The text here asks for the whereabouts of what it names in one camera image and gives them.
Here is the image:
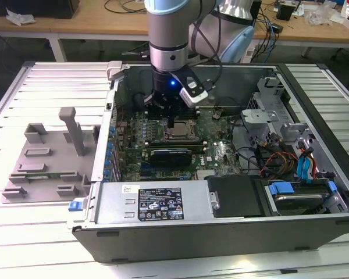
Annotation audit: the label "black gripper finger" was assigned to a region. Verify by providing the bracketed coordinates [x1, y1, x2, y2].
[170, 106, 197, 129]
[145, 95, 172, 129]

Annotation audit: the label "metal socket cover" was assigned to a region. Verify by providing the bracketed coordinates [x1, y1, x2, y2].
[162, 120, 197, 141]

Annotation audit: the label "CPU socket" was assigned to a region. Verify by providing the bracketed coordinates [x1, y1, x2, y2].
[162, 119, 198, 142]

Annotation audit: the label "black graphics card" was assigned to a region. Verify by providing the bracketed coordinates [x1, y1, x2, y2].
[148, 148, 193, 167]

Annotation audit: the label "grey case corner latch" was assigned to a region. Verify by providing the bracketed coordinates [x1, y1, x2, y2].
[107, 60, 125, 81]

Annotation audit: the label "green motherboard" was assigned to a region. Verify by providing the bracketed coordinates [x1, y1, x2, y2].
[113, 108, 242, 181]

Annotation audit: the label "metal expansion slot panel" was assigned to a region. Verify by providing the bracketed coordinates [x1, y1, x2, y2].
[103, 87, 126, 181]

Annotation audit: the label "silver metal drive cage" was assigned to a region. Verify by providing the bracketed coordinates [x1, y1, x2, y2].
[240, 74, 319, 159]

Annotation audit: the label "black plastic drive cover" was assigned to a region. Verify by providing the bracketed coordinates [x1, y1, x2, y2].
[206, 175, 265, 219]

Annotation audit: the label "grey power supply unit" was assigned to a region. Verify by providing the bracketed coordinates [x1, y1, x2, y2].
[95, 181, 215, 224]

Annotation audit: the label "grey parts rack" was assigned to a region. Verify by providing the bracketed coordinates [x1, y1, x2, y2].
[1, 106, 101, 204]

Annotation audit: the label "wooden desk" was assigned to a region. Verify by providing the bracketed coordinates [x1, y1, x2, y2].
[0, 0, 349, 63]

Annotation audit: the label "black PC case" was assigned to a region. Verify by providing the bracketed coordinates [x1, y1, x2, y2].
[66, 59, 349, 264]

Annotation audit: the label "small black block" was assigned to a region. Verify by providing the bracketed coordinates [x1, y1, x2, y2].
[276, 2, 299, 22]

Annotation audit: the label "hard disk in blue carrier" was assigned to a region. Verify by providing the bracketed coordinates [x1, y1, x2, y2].
[266, 179, 348, 216]

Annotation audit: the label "black box on desk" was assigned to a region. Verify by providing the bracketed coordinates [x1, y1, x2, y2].
[0, 0, 80, 19]

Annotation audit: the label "crumpled white paper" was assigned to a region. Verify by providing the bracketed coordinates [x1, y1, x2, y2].
[5, 8, 36, 27]

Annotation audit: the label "clear plastic bags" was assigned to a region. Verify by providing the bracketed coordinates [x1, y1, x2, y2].
[307, 4, 340, 26]

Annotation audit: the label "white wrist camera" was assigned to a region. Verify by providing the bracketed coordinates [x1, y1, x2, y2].
[174, 71, 209, 104]

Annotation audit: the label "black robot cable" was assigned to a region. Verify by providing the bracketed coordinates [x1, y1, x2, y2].
[188, 11, 223, 90]

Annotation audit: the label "coloured wire bundle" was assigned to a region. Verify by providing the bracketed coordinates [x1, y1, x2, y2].
[255, 142, 300, 178]

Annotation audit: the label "blue flat cable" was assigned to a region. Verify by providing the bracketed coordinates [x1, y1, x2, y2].
[296, 155, 318, 184]

